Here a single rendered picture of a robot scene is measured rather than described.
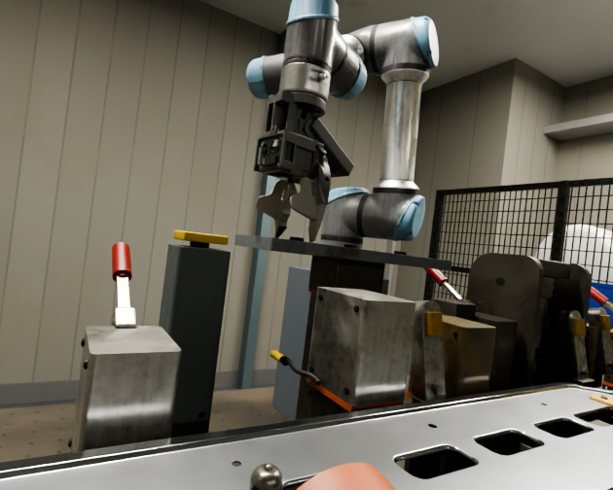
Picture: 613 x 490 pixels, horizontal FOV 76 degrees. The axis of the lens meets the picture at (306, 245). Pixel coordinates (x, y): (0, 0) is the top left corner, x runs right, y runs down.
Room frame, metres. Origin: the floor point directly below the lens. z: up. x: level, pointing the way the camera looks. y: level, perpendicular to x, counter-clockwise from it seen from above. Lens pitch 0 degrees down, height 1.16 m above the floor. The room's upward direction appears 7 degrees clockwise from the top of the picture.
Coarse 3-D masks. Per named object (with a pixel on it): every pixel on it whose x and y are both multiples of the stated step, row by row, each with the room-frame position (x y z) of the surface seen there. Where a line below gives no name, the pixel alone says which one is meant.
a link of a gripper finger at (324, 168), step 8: (320, 160) 0.58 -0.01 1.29; (320, 168) 0.57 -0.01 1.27; (328, 168) 0.58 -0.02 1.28; (312, 176) 0.58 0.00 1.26; (320, 176) 0.57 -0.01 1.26; (328, 176) 0.57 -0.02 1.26; (320, 184) 0.57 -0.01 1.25; (328, 184) 0.57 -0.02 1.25; (320, 192) 0.57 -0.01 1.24; (328, 192) 0.57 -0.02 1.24; (320, 200) 0.57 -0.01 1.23
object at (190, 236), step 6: (174, 234) 0.55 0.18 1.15; (180, 234) 0.52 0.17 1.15; (186, 234) 0.51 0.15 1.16; (192, 234) 0.51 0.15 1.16; (198, 234) 0.52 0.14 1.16; (204, 234) 0.52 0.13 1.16; (210, 234) 0.52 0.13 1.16; (186, 240) 0.51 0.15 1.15; (192, 240) 0.51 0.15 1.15; (198, 240) 0.52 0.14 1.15; (204, 240) 0.52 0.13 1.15; (210, 240) 0.52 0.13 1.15; (216, 240) 0.53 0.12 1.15; (222, 240) 0.53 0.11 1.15; (192, 246) 0.54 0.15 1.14; (198, 246) 0.53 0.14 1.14; (204, 246) 0.54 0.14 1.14
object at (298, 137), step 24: (288, 96) 0.56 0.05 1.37; (312, 96) 0.57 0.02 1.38; (288, 120) 0.56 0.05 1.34; (312, 120) 0.59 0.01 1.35; (264, 144) 0.57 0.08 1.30; (288, 144) 0.55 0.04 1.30; (312, 144) 0.57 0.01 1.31; (264, 168) 0.58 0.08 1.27; (288, 168) 0.55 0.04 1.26; (312, 168) 0.58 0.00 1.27
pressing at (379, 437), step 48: (576, 384) 0.59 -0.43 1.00; (240, 432) 0.32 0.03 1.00; (288, 432) 0.34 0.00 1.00; (336, 432) 0.35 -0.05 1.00; (384, 432) 0.36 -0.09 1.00; (432, 432) 0.37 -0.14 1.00; (480, 432) 0.39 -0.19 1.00; (528, 432) 0.40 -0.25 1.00; (0, 480) 0.23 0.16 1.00; (48, 480) 0.24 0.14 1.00; (96, 480) 0.24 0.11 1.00; (144, 480) 0.25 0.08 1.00; (192, 480) 0.25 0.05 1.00; (240, 480) 0.26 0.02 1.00; (288, 480) 0.27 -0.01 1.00; (432, 480) 0.29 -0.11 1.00; (480, 480) 0.30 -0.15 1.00; (528, 480) 0.31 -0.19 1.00; (576, 480) 0.31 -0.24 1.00
